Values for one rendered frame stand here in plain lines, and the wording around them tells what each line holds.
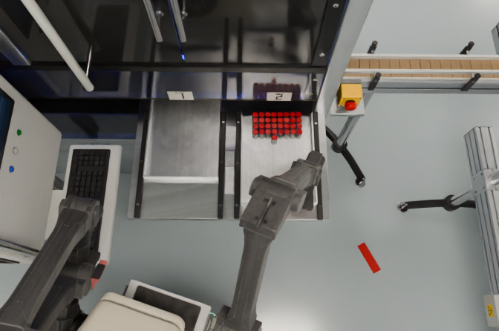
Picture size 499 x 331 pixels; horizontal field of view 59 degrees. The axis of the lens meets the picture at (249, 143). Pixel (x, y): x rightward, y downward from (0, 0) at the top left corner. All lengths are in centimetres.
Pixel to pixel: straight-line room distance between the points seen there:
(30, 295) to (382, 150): 211
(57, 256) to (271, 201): 44
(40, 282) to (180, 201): 73
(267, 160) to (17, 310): 97
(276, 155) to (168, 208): 42
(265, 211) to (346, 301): 160
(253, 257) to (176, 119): 87
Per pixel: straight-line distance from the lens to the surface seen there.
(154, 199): 159
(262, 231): 86
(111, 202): 170
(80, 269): 120
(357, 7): 116
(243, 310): 104
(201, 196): 156
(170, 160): 161
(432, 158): 273
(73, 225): 106
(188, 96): 155
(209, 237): 243
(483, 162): 219
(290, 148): 161
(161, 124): 167
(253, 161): 159
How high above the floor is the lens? 239
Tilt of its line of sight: 69 degrees down
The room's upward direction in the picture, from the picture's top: straight up
